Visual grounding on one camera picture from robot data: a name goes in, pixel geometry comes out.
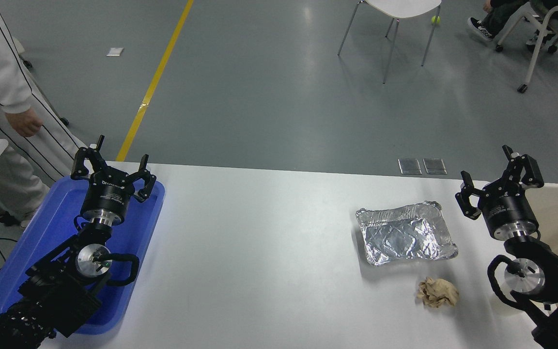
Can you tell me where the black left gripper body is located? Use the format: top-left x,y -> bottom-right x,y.
80,168 -> 137,220

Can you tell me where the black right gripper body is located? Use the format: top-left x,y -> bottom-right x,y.
481,179 -> 539,236

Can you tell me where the blue plastic tray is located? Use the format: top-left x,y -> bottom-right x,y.
0,175 -> 166,336

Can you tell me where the crumpled foil tray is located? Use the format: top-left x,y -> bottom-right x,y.
356,201 -> 459,266

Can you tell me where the crumpled tan paper ball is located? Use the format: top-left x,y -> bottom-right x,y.
416,277 -> 460,309

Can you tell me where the white chair with metal legs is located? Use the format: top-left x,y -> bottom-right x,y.
337,0 -> 442,84

